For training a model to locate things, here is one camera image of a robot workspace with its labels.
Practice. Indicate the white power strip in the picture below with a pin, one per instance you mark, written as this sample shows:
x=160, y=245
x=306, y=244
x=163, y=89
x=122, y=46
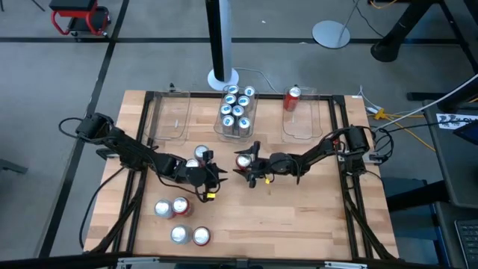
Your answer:
x=372, y=110

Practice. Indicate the grey round base plate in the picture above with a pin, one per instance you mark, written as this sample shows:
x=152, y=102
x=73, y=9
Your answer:
x=330, y=34

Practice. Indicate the black crossbar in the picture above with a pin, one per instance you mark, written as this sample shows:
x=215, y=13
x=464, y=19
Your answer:
x=37, y=263

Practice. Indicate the black desk leg frame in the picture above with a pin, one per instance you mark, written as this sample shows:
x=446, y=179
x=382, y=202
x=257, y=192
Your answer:
x=396, y=33

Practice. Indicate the white printed paper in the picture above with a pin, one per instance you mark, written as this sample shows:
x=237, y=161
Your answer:
x=448, y=121

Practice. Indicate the red black rolling stool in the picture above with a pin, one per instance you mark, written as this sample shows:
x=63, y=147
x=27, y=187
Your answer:
x=74, y=13

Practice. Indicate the black keyboard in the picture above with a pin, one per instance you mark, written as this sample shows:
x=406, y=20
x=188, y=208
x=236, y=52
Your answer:
x=468, y=243

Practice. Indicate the blue tablet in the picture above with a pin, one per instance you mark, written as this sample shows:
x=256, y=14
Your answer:
x=470, y=134

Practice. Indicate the black desk foot bar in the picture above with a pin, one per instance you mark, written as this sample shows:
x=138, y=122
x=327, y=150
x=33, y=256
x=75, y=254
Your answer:
x=411, y=198

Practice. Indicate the group of blue-top cans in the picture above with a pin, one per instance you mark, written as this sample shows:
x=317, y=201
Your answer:
x=269, y=96

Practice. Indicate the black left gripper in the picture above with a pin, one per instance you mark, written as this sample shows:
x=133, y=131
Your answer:
x=194, y=175

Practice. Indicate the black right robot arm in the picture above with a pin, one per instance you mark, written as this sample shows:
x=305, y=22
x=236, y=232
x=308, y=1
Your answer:
x=317, y=151

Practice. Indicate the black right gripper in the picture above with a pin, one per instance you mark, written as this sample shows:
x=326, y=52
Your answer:
x=267, y=166

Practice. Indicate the blue tab slim energy can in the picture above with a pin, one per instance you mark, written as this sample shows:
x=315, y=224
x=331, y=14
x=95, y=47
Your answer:
x=243, y=101
x=233, y=89
x=244, y=122
x=228, y=120
x=230, y=99
x=238, y=111
x=249, y=91
x=225, y=109

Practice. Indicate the silver bracket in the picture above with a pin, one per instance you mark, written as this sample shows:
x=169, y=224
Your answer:
x=138, y=263
x=345, y=265

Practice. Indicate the red soda can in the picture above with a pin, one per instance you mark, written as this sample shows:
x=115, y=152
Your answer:
x=181, y=205
x=201, y=235
x=294, y=93
x=192, y=163
x=243, y=160

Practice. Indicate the clear plastic bin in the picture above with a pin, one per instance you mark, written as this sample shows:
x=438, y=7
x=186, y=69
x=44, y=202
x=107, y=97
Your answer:
x=306, y=127
x=236, y=138
x=168, y=123

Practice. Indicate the black white tall pole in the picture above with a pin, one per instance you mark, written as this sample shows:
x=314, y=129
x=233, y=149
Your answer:
x=218, y=37

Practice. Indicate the dark grey furniture leg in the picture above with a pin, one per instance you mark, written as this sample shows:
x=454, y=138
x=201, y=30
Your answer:
x=11, y=167

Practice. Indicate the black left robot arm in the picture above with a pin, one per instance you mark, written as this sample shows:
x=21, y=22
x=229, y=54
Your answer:
x=127, y=149

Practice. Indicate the dark grey desk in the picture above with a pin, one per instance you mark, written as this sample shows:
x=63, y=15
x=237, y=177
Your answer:
x=459, y=168

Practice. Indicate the small black clamp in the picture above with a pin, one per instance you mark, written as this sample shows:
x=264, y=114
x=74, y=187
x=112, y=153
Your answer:
x=172, y=88

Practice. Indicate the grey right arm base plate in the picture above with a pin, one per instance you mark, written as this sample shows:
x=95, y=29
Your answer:
x=375, y=158

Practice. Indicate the silver pink raspberry soda can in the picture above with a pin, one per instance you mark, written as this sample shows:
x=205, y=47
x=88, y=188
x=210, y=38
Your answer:
x=201, y=150

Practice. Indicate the thin grey stand pole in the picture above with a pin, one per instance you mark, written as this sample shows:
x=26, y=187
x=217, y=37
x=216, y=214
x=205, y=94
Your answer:
x=348, y=18

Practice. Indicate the white round pole base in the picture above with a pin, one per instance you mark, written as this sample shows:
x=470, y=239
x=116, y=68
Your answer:
x=223, y=86

